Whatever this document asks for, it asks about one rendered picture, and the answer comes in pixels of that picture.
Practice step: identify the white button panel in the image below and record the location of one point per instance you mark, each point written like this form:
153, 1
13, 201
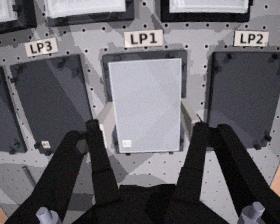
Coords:
78, 205

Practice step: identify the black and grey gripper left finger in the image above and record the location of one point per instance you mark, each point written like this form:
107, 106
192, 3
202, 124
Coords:
52, 193

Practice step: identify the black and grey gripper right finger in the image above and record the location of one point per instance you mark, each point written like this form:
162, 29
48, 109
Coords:
254, 201

